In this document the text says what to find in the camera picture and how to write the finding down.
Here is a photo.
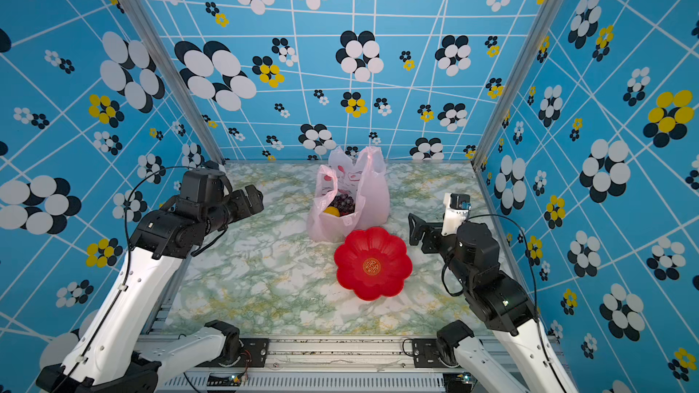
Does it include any pink printed plastic bag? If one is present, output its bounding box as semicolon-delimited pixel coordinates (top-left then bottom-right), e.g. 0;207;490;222
307;147;391;242

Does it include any dark purple grape bunch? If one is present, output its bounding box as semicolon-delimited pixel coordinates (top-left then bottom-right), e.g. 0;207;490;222
331;193;356;217

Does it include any yellow lemon fruit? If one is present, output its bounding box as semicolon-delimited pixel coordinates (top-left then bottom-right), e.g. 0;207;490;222
323;206;341;217

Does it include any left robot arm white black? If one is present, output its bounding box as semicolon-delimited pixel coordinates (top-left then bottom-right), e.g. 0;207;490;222
36;176;264;392

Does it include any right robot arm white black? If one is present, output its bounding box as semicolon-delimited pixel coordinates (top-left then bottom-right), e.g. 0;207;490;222
408;209;577;392

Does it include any red flower-shaped plate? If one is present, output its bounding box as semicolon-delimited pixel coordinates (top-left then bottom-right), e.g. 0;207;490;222
334;227;413;301

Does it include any right green circuit board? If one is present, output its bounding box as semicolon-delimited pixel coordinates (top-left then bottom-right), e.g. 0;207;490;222
442;373;477;393

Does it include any green circuit board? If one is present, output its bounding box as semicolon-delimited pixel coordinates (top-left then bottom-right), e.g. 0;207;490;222
207;374;244;388
442;373;477;393

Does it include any left green circuit board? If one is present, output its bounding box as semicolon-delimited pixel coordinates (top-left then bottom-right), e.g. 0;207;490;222
207;374;244;388

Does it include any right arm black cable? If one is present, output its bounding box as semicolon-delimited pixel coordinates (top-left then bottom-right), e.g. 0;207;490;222
441;212;569;393

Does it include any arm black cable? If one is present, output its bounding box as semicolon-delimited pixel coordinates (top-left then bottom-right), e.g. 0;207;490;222
122;166;189;285
441;212;569;393

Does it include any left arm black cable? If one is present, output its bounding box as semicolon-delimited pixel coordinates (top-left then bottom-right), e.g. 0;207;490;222
122;166;189;285

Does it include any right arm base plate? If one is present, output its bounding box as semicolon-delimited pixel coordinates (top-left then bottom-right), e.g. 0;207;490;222
410;338;451;369

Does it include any aluminium front rail frame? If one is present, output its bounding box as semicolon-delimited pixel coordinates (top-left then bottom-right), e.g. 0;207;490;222
101;335;579;393

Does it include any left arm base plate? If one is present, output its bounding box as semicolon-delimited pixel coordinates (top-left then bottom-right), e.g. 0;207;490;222
220;338;270;369

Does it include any left aluminium corner post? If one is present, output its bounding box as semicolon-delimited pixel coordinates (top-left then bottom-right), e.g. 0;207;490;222
119;0;225;164

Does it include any aluminium corner post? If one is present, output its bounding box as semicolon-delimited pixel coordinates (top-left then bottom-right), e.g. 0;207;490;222
473;0;564;168
119;0;225;164

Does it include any right aluminium corner post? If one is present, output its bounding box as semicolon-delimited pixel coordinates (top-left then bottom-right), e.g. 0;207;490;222
473;0;564;168

